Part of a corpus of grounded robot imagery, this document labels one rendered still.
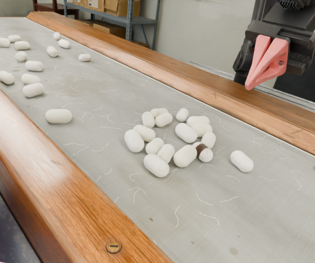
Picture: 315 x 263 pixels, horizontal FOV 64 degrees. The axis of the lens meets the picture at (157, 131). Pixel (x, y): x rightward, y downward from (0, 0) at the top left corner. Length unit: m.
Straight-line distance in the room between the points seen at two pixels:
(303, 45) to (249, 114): 0.13
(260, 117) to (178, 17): 2.41
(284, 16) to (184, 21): 2.34
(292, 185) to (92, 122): 0.28
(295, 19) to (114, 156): 0.33
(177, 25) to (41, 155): 2.61
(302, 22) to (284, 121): 0.15
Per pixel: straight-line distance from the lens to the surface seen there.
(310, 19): 0.46
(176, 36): 2.84
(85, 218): 0.22
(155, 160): 0.29
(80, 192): 0.24
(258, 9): 0.74
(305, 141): 0.46
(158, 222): 0.25
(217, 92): 0.51
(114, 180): 0.29
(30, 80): 0.51
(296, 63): 0.46
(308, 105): 0.89
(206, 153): 0.33
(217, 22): 2.59
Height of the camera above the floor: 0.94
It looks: 31 degrees down
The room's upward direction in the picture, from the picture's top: 9 degrees clockwise
